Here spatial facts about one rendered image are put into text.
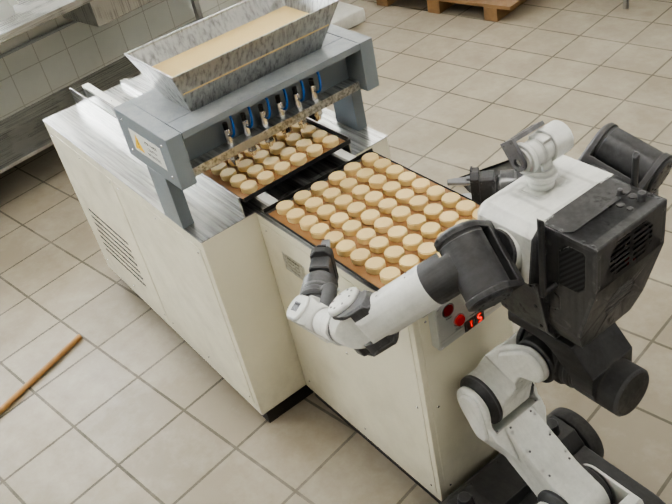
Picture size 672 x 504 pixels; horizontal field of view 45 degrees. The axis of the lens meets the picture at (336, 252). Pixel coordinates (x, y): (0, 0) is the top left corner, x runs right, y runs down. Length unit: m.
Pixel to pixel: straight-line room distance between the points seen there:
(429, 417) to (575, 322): 0.72
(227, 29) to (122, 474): 1.54
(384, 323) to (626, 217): 0.48
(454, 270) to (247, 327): 1.23
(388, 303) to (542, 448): 0.81
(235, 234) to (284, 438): 0.81
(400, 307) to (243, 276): 1.04
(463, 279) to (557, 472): 0.86
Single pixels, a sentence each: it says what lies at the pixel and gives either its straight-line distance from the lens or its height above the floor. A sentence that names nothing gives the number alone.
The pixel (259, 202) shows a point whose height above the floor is 0.88.
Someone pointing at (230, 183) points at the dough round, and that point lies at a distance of 2.48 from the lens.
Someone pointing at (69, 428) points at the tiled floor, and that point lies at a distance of 3.26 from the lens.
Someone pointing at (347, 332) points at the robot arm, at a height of 1.05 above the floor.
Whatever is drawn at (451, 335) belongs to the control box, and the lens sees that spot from 2.05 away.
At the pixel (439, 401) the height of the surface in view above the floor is 0.50.
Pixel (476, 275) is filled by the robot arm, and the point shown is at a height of 1.20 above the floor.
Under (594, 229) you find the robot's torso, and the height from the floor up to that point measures 1.23.
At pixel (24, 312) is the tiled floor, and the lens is 3.93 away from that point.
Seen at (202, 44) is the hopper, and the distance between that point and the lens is 2.50.
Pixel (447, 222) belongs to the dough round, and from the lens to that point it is 2.09.
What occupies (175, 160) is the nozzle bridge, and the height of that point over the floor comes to 1.11.
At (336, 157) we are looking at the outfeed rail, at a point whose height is 0.89.
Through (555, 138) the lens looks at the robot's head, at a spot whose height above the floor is 1.34.
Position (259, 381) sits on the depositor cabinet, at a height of 0.23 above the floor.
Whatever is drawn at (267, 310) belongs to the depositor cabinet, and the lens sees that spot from 2.63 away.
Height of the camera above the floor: 2.15
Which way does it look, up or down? 37 degrees down
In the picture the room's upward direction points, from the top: 13 degrees counter-clockwise
